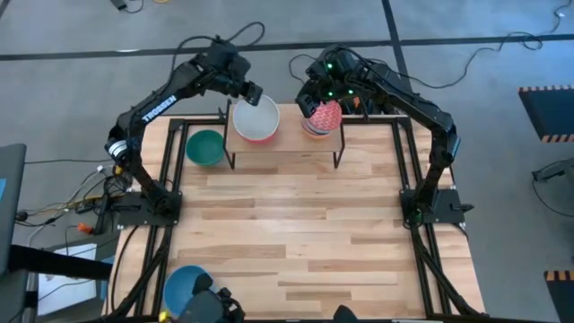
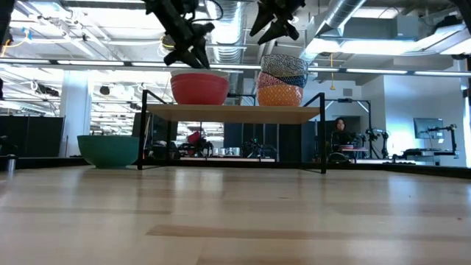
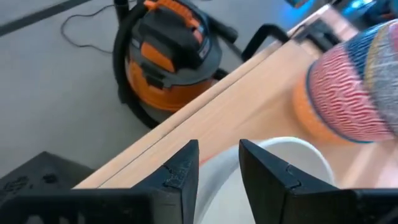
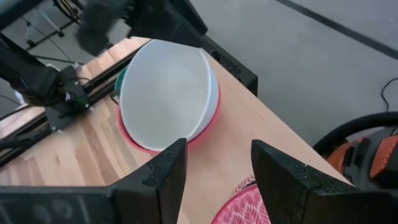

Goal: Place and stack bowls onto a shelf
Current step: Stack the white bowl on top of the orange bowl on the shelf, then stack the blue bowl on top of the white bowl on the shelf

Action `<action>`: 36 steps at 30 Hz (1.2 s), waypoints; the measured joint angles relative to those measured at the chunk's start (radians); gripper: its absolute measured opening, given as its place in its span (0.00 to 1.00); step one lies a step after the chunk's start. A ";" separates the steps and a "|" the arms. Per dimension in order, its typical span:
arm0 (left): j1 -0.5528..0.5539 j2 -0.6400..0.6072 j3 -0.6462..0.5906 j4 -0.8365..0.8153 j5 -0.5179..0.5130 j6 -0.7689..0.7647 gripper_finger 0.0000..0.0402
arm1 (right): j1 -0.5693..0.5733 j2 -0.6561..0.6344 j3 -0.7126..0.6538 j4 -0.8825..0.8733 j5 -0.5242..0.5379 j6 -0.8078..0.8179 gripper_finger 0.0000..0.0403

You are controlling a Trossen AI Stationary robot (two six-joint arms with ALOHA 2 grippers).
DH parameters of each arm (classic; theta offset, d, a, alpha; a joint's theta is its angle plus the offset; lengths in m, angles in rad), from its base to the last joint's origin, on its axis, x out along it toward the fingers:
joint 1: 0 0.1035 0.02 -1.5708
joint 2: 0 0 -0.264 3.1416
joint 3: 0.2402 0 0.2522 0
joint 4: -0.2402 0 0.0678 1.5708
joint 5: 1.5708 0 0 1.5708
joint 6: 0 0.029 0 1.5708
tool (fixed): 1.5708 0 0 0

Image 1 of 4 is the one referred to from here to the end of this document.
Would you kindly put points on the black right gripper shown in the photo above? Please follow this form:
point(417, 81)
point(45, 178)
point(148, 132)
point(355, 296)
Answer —
point(336, 74)

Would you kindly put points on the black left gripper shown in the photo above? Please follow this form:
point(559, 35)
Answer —
point(226, 67)

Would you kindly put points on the red patterned bowl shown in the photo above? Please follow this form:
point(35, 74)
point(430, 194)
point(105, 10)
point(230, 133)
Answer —
point(326, 116)

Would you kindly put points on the plain white bowl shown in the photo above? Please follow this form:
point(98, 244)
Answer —
point(256, 119)

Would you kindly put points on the plain coral red bowl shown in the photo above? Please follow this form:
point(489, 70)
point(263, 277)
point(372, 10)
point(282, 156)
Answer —
point(258, 141)

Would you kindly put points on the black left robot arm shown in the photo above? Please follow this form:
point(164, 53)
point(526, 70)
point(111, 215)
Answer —
point(157, 110)

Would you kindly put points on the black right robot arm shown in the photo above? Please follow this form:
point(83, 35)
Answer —
point(417, 107)

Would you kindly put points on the plain teal bowl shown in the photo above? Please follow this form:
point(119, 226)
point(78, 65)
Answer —
point(205, 148)

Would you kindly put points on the black power brick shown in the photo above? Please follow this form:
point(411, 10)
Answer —
point(119, 3)

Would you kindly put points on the plain blue bowl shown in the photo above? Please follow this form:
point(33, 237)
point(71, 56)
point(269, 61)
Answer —
point(179, 287)

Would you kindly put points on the orange connector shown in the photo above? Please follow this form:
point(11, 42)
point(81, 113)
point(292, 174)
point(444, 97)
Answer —
point(85, 229)

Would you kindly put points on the black hazard striped platform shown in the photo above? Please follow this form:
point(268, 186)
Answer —
point(549, 112)
point(562, 300)

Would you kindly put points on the black floor stand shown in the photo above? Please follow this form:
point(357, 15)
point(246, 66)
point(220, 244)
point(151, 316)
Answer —
point(553, 170)

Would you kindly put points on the black beam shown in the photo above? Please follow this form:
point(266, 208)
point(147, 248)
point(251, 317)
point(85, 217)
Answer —
point(58, 264)

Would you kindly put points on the grey monitor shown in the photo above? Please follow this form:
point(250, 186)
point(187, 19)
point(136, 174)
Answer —
point(11, 202)

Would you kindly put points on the white sheet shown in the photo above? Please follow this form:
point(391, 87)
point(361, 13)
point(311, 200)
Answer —
point(67, 291)

